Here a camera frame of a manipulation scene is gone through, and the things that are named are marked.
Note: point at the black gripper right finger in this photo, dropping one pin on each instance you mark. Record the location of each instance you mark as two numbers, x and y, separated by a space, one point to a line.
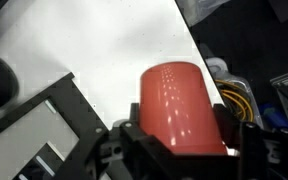
254 153

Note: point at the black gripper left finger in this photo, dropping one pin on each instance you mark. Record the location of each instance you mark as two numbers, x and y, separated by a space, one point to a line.
117 156

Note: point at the blue box with green print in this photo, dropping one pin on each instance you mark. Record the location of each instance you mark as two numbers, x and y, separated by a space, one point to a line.
277 116

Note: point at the pink plastic cup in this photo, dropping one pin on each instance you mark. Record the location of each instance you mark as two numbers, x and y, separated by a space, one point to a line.
180 110

